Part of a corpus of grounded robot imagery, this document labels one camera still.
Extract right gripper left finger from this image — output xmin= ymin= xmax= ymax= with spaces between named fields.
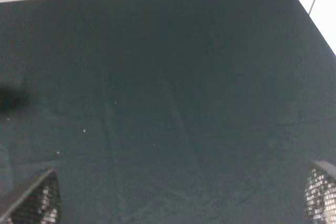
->
xmin=1 ymin=168 xmax=61 ymax=223

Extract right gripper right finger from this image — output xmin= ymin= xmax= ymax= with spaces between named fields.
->
xmin=304 ymin=161 xmax=335 ymax=224

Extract black tablecloth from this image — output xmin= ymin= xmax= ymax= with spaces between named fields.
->
xmin=1 ymin=0 xmax=335 ymax=223

